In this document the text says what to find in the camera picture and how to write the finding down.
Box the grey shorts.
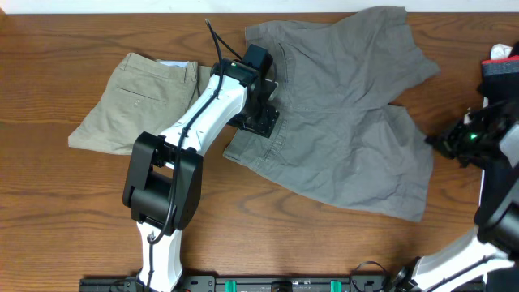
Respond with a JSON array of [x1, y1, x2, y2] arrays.
[[224, 6, 440, 222]]

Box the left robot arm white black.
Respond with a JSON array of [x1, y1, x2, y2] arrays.
[[122, 57, 279, 291]]

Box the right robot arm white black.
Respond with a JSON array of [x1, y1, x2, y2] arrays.
[[390, 101, 518, 291]]

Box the dark clothes pile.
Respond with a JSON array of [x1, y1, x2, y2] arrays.
[[478, 43, 518, 107]]

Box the folded khaki shorts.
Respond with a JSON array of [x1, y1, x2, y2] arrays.
[[68, 53, 211, 155]]

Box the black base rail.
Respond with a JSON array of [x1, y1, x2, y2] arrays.
[[79, 275, 486, 292]]

